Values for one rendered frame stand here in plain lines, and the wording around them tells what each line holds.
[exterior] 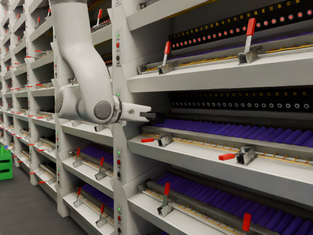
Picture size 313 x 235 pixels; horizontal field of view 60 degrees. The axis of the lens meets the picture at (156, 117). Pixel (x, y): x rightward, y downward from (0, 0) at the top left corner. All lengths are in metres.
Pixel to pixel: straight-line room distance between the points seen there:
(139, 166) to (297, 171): 0.56
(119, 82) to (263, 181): 0.58
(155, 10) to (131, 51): 0.18
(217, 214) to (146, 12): 0.59
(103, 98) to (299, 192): 0.45
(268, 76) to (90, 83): 0.38
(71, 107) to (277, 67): 0.47
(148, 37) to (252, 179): 0.61
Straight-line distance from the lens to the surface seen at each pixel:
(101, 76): 0.66
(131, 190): 0.96
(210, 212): 0.75
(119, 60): 0.94
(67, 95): 0.71
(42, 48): 2.28
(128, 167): 0.93
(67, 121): 1.56
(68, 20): 0.72
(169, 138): 0.77
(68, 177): 1.62
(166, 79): 0.74
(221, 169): 0.62
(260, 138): 0.64
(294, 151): 0.56
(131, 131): 0.91
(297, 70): 0.51
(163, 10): 0.79
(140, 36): 0.96
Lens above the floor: 0.65
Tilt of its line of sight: 4 degrees down
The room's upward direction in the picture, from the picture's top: straight up
